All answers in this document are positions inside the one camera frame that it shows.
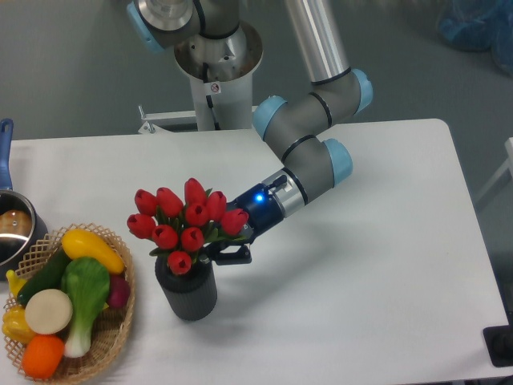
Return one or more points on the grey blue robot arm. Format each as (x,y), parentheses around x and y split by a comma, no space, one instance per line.
(310,167)

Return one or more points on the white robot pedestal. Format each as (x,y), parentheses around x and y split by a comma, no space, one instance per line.
(220,76)

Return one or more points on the red tulip bouquet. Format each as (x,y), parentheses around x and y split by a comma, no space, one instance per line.
(181,227)

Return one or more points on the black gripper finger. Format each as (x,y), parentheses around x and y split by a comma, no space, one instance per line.
(213,252)
(240,256)

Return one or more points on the white furniture frame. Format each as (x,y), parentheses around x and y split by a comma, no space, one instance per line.
(498,180)

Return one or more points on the green bok choy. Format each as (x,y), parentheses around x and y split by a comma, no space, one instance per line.
(86,282)

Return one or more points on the dark grey ribbed vase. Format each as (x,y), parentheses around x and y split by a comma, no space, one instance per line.
(192,296)

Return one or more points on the white round radish slice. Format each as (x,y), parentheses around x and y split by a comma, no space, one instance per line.
(48,311)

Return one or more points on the blue plastic bag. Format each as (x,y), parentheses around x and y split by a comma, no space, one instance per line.
(479,26)

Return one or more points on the black device at table edge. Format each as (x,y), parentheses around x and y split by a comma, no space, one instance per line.
(498,340)

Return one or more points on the red radish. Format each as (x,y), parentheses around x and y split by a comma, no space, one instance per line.
(119,292)

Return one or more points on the blue handled saucepan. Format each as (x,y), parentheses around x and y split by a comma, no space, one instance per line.
(21,226)

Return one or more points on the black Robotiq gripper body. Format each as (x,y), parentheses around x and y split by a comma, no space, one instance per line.
(262,208)

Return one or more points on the yellow bell pepper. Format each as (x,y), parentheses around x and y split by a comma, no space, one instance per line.
(15,326)

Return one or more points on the yellow squash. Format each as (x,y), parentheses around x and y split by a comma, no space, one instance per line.
(78,243)

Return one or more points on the woven wicker basket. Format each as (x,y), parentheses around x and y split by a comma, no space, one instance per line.
(110,330)

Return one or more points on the yellow banana tip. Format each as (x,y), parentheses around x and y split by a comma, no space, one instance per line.
(15,283)

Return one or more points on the orange fruit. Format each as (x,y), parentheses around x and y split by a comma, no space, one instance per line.
(42,356)

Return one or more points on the dark green cucumber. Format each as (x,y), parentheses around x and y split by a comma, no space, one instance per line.
(48,277)

